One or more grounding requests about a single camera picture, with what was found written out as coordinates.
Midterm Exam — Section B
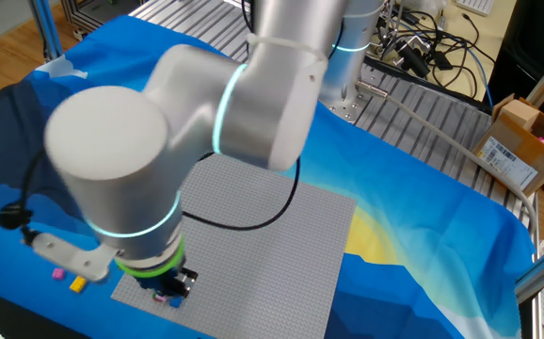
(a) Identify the black desk cable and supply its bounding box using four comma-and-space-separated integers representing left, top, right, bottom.
370, 8, 497, 103

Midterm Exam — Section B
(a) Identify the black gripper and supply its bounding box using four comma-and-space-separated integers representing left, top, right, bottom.
134, 266, 200, 299

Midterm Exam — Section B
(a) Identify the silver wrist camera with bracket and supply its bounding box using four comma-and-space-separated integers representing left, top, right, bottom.
28, 230, 119, 284

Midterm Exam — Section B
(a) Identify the black cabinet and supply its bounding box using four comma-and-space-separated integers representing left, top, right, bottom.
487, 0, 544, 134

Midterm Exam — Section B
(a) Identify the yellow Lego brick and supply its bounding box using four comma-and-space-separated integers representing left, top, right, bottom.
68, 275, 88, 295

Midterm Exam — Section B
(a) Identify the black clamp device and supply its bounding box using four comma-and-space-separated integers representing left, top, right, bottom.
392, 35, 432, 80

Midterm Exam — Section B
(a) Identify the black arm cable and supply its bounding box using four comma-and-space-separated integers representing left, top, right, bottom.
0, 148, 301, 247

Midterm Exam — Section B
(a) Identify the white keyboard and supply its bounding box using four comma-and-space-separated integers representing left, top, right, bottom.
454, 0, 496, 17

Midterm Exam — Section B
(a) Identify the black power adapter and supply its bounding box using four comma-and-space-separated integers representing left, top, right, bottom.
430, 49, 456, 72

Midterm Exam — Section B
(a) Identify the grey Lego baseplate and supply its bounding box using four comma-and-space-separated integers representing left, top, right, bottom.
110, 153, 359, 339

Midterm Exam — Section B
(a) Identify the grey hose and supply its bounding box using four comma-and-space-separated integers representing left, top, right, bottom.
355, 78, 538, 246

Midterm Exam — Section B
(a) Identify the black white striped frame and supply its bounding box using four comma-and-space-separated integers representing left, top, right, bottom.
60, 0, 153, 42

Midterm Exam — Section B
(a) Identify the open cardboard box with label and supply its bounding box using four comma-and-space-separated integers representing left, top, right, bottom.
471, 92, 544, 199

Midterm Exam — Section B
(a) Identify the blue mountain print cloth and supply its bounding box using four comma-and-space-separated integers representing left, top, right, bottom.
0, 13, 536, 339

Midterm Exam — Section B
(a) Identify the small tan cardboard box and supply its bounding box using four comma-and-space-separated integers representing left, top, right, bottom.
499, 98, 541, 132

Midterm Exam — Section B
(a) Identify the blue cable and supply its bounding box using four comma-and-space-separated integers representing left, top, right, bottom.
462, 44, 495, 108

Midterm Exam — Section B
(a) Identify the green flange ring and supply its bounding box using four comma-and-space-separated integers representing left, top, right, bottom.
113, 234, 186, 280

